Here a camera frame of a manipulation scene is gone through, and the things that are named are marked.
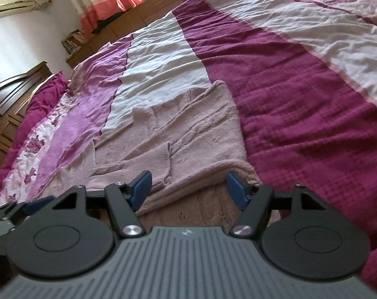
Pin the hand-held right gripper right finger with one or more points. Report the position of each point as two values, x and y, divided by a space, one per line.
237 190

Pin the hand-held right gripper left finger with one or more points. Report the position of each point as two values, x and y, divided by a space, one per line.
142 189

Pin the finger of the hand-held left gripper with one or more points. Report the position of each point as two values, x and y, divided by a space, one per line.
35 206

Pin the pink knitted sweater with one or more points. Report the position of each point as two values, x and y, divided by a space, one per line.
188 137

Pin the purple and white striped bedspread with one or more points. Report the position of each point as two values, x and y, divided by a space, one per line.
285 93

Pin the dark wooden headboard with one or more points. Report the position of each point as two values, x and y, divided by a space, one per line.
7 99

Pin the magenta pillow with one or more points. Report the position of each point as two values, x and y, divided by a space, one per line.
48 96

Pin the row of books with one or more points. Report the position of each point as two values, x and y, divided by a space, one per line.
74 40

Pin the dark cloth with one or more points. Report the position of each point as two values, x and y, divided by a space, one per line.
109 21

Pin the white air conditioner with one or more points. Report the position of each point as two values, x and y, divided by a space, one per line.
12 5

